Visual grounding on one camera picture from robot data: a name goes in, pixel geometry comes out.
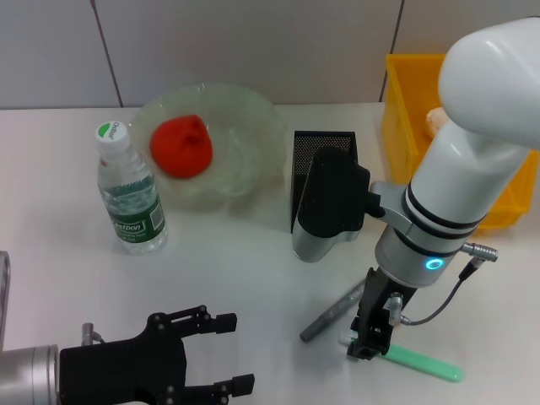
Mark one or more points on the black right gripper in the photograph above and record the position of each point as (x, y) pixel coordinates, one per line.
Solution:
(375, 295)

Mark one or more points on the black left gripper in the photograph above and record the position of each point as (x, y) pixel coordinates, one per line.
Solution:
(118, 371)

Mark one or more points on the clear green-label water bottle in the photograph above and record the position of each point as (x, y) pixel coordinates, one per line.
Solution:
(131, 202)

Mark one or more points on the red tomato-shaped object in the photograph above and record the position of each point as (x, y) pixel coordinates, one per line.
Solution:
(181, 147)

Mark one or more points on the white paper ball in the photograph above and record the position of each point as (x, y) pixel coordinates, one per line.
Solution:
(436, 120)

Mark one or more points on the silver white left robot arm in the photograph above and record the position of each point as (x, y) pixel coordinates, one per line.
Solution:
(25, 375)

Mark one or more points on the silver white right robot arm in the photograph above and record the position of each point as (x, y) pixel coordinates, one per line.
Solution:
(464, 181)

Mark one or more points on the grey marker pen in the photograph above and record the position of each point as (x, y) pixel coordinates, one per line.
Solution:
(325, 316)

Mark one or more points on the black mesh pen holder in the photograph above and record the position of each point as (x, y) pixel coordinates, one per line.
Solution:
(325, 139)

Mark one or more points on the green glass fruit plate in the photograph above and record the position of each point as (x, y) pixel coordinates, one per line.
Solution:
(249, 139)

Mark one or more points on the left wrist silver plug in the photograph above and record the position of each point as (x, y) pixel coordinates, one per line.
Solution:
(88, 331)

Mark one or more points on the yellow plastic bin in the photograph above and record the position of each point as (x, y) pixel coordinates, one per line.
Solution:
(401, 126)

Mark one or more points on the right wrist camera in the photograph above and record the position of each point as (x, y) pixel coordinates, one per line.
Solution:
(333, 194)

